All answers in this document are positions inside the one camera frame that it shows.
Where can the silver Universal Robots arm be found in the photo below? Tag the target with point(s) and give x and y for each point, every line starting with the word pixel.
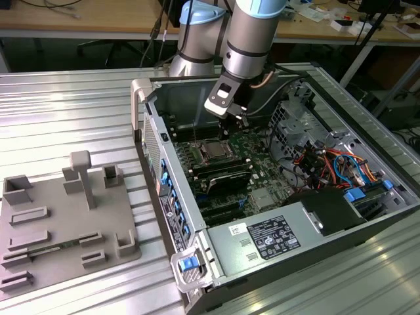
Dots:
pixel 249 39

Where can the black RAM slot bank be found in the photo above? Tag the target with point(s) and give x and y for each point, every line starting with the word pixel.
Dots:
pixel 190 131

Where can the perforated metal drive cage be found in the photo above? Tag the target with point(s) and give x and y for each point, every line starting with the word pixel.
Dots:
pixel 288 128

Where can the black installed RAM sticks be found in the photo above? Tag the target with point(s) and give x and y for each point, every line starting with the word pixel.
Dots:
pixel 223 167

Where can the green motherboard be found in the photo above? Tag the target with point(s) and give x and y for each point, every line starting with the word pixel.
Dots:
pixel 262 170

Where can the black graphics card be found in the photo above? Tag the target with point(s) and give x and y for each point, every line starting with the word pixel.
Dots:
pixel 229 183

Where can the open grey PC case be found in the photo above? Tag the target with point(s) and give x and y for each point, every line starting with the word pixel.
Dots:
pixel 183 197

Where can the black expansion slots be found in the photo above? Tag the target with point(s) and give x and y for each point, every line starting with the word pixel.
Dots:
pixel 220 213

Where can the white small box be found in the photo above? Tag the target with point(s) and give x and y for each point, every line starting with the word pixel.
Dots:
pixel 341 25

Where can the black office chair base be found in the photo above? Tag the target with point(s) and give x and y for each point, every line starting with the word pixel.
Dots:
pixel 108 49

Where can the blue disk carrier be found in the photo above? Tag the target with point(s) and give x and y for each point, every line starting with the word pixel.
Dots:
pixel 355 196

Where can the grey power supply unit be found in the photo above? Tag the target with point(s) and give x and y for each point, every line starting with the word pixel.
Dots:
pixel 229 252

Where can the wooden desk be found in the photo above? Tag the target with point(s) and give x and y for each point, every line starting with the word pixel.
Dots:
pixel 98 16

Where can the blue case latch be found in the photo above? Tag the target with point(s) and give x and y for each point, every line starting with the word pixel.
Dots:
pixel 187 264

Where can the grey parts rack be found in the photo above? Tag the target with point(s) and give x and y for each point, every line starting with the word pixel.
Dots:
pixel 65 210

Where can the green RAM stick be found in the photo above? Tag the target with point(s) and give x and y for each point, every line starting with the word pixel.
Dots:
pixel 52 248

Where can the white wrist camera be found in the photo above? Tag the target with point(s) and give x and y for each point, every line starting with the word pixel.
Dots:
pixel 220 101

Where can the black plastic air duct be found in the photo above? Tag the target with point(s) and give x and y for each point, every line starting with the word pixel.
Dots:
pixel 325 210

